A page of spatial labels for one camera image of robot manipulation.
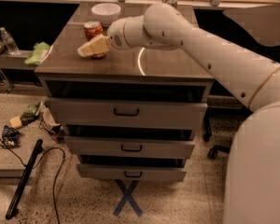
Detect blue chip bag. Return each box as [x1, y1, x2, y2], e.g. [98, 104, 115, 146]
[0, 125, 21, 148]

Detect grey drawer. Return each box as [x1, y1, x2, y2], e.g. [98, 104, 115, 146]
[46, 97, 207, 130]
[77, 164, 186, 182]
[64, 136, 195, 159]

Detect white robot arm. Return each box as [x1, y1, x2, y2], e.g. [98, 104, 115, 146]
[77, 3, 280, 224]

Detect red coke can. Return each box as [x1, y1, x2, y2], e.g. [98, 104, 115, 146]
[83, 20, 107, 60]

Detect top grey drawer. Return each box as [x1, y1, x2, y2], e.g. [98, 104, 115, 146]
[46, 97, 207, 130]

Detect grey drawer cabinet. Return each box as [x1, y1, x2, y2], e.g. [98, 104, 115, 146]
[35, 11, 214, 171]

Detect clear plastic water bottle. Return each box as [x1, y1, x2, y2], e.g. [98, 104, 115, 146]
[0, 27, 20, 55]

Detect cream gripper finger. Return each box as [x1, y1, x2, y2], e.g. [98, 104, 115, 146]
[77, 35, 111, 57]

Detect black cable on floor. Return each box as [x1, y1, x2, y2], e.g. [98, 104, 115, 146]
[0, 128, 66, 224]

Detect green chip bag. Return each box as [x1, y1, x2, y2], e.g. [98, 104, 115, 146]
[20, 102, 41, 126]

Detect white bowl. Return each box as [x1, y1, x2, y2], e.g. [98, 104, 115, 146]
[91, 3, 121, 27]

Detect green cloth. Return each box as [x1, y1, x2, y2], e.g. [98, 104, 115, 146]
[24, 42, 50, 65]

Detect black bar on floor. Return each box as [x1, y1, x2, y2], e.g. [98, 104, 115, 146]
[6, 139, 43, 220]

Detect bottom grey drawer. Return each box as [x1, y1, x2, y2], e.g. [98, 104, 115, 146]
[77, 164, 186, 182]

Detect yellow sponge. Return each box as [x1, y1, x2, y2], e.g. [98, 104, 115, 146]
[9, 116, 22, 129]

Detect middle grey drawer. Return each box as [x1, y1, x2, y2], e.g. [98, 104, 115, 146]
[64, 136, 195, 159]

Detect black office chair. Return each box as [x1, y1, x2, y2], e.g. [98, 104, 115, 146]
[207, 145, 230, 160]

